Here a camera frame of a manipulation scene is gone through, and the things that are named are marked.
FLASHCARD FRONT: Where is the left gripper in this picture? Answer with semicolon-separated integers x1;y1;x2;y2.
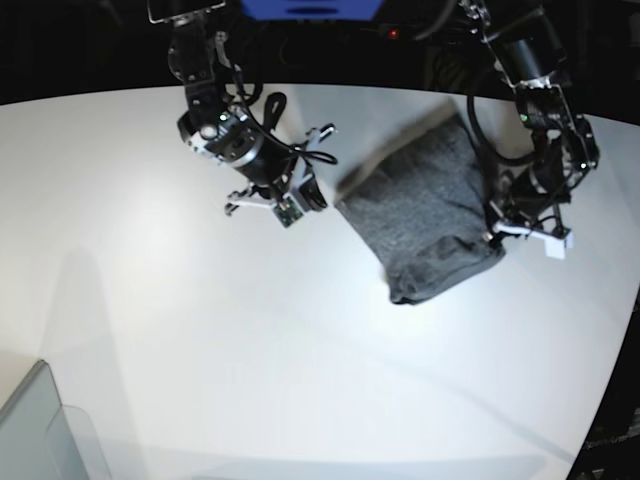
484;169;570;243

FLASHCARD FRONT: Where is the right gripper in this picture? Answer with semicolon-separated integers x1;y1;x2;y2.
224;123;336;216

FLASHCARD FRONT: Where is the grey long-sleeve shirt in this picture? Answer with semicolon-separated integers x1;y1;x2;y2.
336;114;505;305

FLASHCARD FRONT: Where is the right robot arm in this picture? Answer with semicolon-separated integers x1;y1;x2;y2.
147;1;337;228

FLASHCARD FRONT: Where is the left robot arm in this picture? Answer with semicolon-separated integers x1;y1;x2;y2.
414;1;600;246

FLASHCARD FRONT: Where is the black power strip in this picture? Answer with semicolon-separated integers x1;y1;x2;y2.
357;19;478;41

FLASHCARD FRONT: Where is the blue bin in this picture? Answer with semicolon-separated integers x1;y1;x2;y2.
241;0;383;21

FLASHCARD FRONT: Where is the translucent plastic box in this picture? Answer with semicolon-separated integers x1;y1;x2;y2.
1;360;112;479

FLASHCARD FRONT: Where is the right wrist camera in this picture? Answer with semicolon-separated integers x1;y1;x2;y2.
272;193;304;228

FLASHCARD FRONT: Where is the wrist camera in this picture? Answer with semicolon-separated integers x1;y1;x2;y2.
543;231;574;260
272;193;304;228

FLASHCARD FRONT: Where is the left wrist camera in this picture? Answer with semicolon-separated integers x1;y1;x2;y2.
543;231;574;260

